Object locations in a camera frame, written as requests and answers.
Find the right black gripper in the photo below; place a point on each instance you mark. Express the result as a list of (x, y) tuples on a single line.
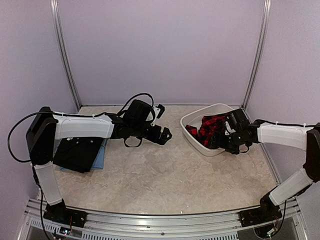
[(214, 140)]

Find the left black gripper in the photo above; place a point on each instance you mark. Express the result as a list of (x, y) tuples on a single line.
[(163, 139)]

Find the red black plaid shirt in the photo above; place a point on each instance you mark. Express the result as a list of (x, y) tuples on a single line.
[(210, 124)]

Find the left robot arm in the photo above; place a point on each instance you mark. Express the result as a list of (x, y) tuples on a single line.
[(54, 138)]

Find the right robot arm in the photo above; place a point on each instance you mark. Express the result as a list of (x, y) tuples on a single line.
[(232, 130)]

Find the white plastic tub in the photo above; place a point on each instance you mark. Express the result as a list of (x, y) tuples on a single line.
[(195, 119)]

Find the light blue folded shirt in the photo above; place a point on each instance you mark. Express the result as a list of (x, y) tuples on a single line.
[(98, 157)]

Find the black folded shirt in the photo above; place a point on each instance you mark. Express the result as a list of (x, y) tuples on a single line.
[(75, 152)]

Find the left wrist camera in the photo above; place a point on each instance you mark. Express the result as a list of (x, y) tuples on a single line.
[(155, 113)]

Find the front aluminium rail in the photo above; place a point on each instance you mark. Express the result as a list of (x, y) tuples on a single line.
[(102, 225)]

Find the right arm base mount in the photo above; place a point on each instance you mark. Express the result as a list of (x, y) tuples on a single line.
[(258, 215)]

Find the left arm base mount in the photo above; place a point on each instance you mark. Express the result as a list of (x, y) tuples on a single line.
[(66, 216)]

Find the right aluminium frame post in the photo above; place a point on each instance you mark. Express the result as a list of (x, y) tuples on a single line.
[(258, 53)]

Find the aluminium frame post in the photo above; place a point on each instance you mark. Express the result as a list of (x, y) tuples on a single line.
[(258, 53), (55, 11)]

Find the left aluminium frame post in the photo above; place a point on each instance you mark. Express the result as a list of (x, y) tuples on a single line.
[(55, 11)]

